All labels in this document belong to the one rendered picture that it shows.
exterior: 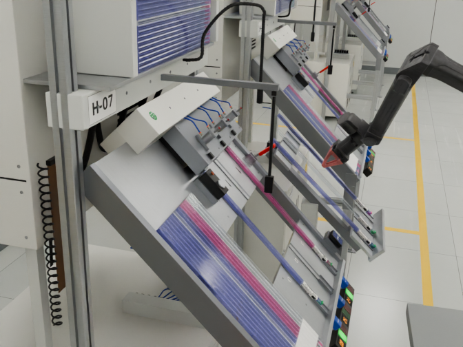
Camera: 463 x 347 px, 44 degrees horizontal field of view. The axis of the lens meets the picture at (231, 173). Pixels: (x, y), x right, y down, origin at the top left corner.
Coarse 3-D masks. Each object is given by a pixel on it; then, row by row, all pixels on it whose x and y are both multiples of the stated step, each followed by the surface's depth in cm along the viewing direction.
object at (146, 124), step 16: (160, 96) 145; (176, 96) 152; (192, 96) 160; (208, 96) 168; (144, 112) 134; (160, 112) 140; (176, 112) 147; (128, 128) 135; (144, 128) 134; (160, 128) 135; (112, 144) 138; (144, 144) 135
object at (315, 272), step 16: (304, 224) 184; (304, 240) 177; (288, 256) 163; (304, 256) 170; (288, 272) 157; (304, 272) 164; (320, 272) 172; (288, 288) 152; (320, 288) 166; (304, 304) 153; (320, 320) 154; (320, 336) 149
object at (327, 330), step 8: (344, 264) 183; (336, 272) 180; (336, 280) 174; (336, 288) 169; (336, 296) 165; (336, 304) 162; (328, 312) 159; (328, 320) 155; (328, 328) 151; (328, 336) 148; (328, 344) 145
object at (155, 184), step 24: (120, 168) 128; (144, 168) 135; (168, 168) 143; (216, 168) 163; (240, 168) 174; (144, 192) 129; (168, 192) 137; (192, 192) 145; (240, 192) 165; (144, 216) 124; (168, 216) 131; (216, 216) 147
